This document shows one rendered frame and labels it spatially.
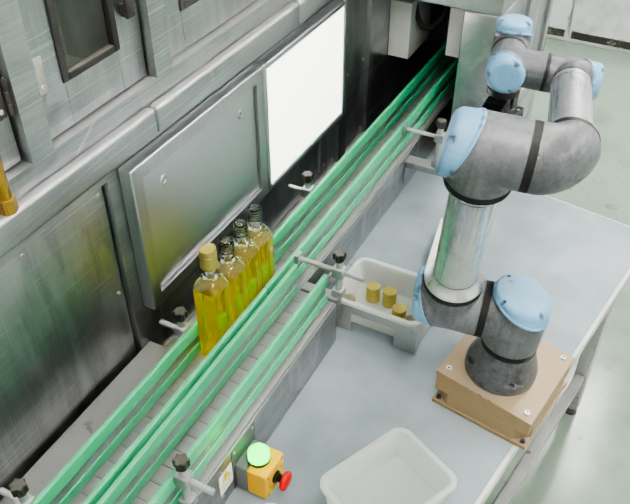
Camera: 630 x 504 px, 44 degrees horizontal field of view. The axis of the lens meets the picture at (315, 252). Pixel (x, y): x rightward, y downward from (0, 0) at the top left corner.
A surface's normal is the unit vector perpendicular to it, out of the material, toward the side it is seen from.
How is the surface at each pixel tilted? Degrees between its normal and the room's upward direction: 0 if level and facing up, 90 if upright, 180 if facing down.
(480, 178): 102
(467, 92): 90
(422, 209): 0
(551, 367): 4
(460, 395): 90
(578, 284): 0
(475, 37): 90
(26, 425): 90
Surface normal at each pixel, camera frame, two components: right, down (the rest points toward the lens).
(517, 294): 0.17, -0.69
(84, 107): 0.89, 0.29
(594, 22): -0.47, 0.57
